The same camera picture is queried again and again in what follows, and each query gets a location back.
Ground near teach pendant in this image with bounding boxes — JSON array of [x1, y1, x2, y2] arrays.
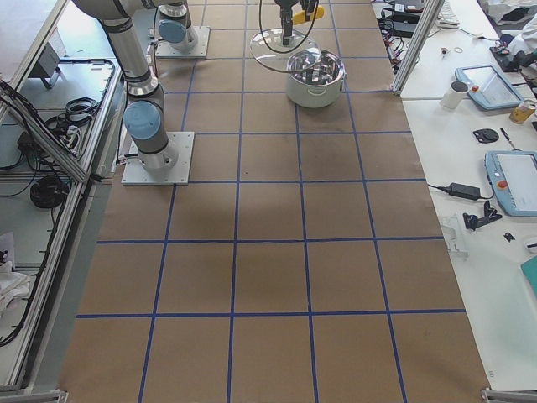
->
[[484, 151, 536, 217]]

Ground far teach pendant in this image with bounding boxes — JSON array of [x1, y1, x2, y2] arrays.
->
[[455, 65, 524, 110]]

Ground black pen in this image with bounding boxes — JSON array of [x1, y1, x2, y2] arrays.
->
[[500, 128, 516, 150]]

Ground white crumpled cloth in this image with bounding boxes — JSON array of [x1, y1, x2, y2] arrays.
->
[[0, 233, 33, 314]]

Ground power strip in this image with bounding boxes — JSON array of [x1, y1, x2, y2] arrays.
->
[[378, 18, 407, 73]]

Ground yellow drink can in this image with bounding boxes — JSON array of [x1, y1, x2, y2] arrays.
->
[[508, 99, 536, 124]]

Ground brown paper table mat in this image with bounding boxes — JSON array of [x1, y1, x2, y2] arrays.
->
[[59, 1, 487, 402]]

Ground glass pot lid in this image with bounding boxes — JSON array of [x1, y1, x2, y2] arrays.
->
[[249, 29, 321, 73]]

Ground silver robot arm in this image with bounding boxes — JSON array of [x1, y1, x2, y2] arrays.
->
[[75, 1, 198, 170], [158, 1, 325, 52]]

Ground yellow corn cob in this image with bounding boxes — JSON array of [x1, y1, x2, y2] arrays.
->
[[292, 5, 325, 24]]

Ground black round lens cap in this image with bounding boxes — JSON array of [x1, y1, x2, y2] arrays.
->
[[472, 128, 499, 144]]

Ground coiled black cable bundle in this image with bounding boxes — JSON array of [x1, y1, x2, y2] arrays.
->
[[29, 174, 70, 210]]

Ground white mug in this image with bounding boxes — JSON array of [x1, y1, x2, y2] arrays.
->
[[440, 80, 469, 110]]

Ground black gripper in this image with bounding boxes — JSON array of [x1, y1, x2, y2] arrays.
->
[[300, 0, 318, 21], [274, 0, 299, 46]]

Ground aluminium frame post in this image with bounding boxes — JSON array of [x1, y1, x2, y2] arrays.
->
[[391, 0, 444, 95]]

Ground teach pendant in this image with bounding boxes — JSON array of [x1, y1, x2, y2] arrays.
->
[[484, 151, 536, 217], [455, 65, 524, 110]]

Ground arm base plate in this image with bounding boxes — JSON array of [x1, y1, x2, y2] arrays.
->
[[121, 132, 195, 186], [156, 23, 211, 59]]

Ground clear plastic holder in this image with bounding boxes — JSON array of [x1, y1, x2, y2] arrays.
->
[[439, 215, 469, 259]]

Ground grey metal box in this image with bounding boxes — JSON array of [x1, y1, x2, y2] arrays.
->
[[29, 43, 61, 90]]

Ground black power adapter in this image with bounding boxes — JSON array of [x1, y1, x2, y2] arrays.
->
[[448, 182, 481, 201]]

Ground black plastic bracket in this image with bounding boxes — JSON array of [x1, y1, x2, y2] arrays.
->
[[462, 201, 503, 231]]

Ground pale green cooking pot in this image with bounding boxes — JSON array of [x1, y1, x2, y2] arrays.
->
[[286, 50, 347, 108]]

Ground teal notebook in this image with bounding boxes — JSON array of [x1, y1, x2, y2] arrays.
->
[[520, 256, 537, 294]]

